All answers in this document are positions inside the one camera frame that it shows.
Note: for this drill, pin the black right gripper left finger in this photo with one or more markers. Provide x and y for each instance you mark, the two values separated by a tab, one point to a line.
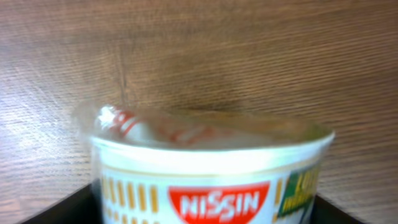
78	208

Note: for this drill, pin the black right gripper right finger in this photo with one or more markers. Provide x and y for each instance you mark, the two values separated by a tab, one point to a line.
326	213

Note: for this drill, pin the cup noodles container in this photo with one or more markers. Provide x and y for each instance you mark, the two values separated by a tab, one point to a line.
154	166

